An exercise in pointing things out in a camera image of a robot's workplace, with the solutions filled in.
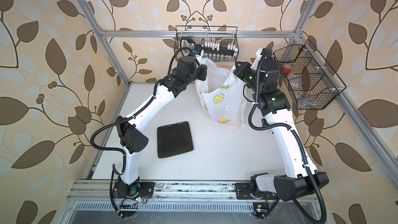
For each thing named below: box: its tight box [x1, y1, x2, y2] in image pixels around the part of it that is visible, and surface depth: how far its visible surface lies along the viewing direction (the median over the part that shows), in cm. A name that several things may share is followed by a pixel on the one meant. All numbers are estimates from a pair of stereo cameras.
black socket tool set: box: [180, 36, 239, 56], surface depth 84 cm
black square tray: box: [157, 121, 194, 159], surface depth 93 cm
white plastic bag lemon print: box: [194, 56, 248, 126], surface depth 82 cm
